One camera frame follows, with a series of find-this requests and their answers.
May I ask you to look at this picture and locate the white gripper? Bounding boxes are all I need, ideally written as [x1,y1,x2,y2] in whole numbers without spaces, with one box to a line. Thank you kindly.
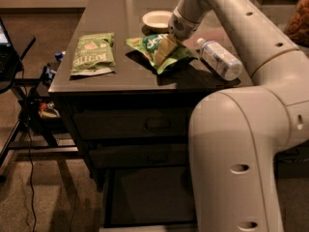
[154,8,200,66]

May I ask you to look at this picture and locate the green rice chip bag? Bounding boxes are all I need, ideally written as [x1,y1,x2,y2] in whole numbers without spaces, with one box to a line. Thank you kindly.
[126,34,196,74]

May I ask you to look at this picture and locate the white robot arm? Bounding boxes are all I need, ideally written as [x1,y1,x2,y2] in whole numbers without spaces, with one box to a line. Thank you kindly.
[169,0,309,232]

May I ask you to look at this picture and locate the green kettle chip bag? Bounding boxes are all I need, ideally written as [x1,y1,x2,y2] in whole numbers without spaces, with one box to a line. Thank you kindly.
[70,33,116,76]

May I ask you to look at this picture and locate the top left drawer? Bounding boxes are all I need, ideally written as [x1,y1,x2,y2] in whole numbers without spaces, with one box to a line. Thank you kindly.
[72,108,189,139]

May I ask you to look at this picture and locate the middle left drawer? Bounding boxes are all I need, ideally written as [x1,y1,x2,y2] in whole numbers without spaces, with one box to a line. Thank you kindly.
[89,143,187,168]

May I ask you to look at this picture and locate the open bottom drawer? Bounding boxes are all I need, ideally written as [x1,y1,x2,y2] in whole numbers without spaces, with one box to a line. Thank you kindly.
[101,165,196,232]

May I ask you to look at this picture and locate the white paper bowl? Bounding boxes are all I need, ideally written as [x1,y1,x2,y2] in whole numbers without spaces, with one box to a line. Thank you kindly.
[142,11,172,33]

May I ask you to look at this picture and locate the clear plastic water bottle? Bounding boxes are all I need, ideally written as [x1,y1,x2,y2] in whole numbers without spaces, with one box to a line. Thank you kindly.
[197,38,243,81]

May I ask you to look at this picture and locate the blue capped bottle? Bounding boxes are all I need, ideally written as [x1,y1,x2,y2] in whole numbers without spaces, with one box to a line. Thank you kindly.
[54,51,66,62]

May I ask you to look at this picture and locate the dark blue can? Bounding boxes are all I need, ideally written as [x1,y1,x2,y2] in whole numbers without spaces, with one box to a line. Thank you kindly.
[42,67,56,87]

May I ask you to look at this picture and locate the orange snack jar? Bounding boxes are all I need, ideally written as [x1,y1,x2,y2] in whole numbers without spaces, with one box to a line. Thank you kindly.
[284,0,309,47]

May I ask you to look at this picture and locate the colourful items on shelf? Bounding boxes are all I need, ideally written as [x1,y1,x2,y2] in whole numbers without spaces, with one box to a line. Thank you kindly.
[39,101,60,119]

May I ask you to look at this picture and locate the black laptop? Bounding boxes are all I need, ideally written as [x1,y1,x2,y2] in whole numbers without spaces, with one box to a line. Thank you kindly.
[0,18,18,79]

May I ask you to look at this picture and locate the black side table stand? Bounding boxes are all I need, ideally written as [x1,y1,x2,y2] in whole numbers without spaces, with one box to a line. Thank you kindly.
[0,36,79,183]

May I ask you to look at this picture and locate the black power cable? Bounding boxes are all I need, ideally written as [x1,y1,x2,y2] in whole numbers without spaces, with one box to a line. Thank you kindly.
[19,60,39,232]

